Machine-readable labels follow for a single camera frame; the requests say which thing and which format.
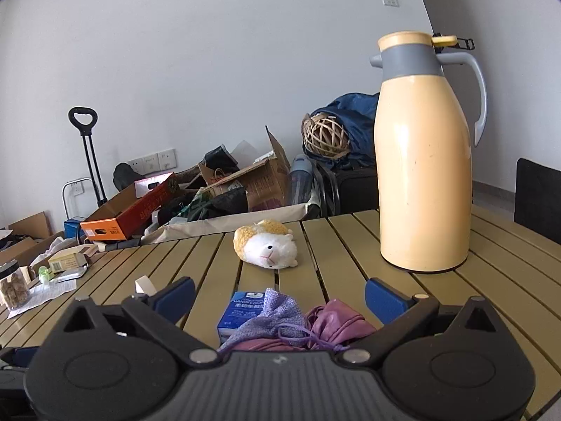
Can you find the black plastic bag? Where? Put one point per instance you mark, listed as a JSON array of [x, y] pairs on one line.
[[223, 204]]

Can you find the open torn cardboard box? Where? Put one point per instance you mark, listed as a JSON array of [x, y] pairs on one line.
[[263, 184]]

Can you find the white paper sheet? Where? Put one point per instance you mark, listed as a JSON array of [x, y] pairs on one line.
[[52, 291]]

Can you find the small pale yellow box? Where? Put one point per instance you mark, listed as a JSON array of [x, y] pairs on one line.
[[65, 262]]

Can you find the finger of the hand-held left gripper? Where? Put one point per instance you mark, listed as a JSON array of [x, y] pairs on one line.
[[19, 353]]

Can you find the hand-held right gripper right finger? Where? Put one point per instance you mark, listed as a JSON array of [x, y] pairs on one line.
[[385, 302]]

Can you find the white metal tube frame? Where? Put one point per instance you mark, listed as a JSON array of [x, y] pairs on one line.
[[65, 197]]

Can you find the flat open cardboard box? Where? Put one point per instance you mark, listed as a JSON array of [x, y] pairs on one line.
[[24, 237]]

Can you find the white wall socket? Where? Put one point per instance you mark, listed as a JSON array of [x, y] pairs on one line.
[[166, 158], [136, 164], [151, 161]]

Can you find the black folding chair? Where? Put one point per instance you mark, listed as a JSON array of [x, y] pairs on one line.
[[539, 201]]

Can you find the purple knit pouch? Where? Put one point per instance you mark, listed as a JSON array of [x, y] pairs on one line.
[[274, 320]]

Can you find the black cloth bag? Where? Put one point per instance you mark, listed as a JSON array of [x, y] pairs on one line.
[[127, 175]]

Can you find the pink satin cloth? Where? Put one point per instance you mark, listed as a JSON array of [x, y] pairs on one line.
[[337, 322]]

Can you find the yellow thermos jug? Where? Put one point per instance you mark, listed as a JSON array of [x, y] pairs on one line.
[[420, 162]]

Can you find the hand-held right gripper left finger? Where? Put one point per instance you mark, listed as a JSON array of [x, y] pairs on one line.
[[175, 299]]

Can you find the navy blue fabric bag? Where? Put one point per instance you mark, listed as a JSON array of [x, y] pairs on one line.
[[357, 118]]

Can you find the blue tissue packet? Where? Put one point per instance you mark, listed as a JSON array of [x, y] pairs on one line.
[[239, 315]]

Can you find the glass jar with black lid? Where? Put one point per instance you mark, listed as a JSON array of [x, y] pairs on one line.
[[15, 287]]

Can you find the black suitcase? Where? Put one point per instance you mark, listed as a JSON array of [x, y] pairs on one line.
[[357, 190]]

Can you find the small green bottle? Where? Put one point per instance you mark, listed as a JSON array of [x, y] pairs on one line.
[[43, 274]]

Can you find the woven rattan ball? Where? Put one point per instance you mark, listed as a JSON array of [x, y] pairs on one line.
[[326, 136]]

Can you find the small blue box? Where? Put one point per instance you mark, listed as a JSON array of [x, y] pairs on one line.
[[73, 226]]

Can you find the grey blue water bottle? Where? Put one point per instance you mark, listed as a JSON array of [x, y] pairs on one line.
[[300, 180]]

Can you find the orange and red long box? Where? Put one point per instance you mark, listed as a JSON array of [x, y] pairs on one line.
[[144, 212]]

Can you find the white and yellow plush hamster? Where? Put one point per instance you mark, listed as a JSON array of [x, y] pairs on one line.
[[267, 245]]

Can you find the white tape roll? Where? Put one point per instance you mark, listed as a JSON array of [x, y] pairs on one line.
[[143, 285]]

